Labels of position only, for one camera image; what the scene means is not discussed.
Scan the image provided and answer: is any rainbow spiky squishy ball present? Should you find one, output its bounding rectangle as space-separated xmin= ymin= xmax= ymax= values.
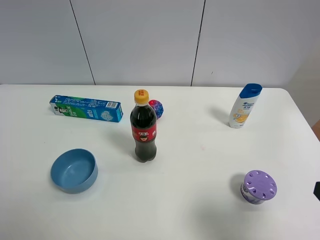
xmin=148 ymin=99 xmax=164 ymax=119

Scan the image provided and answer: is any black object at right edge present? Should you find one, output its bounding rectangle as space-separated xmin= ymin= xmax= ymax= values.
xmin=313 ymin=181 xmax=320 ymax=201

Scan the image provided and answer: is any cola bottle yellow cap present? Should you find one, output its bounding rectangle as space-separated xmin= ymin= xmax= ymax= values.
xmin=130 ymin=89 xmax=157 ymax=163

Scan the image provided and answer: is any blue green toothpaste box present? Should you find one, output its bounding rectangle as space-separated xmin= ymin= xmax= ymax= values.
xmin=49 ymin=95 xmax=123 ymax=123

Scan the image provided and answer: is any white shampoo bottle blue cap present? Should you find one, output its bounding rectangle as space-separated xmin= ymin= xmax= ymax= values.
xmin=228 ymin=83 xmax=263 ymax=129

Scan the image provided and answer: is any blue plastic bowl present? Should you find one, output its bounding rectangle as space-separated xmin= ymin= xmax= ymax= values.
xmin=50 ymin=148 xmax=99 ymax=194

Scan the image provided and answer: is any purple lidded air freshener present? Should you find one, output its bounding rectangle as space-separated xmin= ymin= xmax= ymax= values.
xmin=240 ymin=170 xmax=278 ymax=205

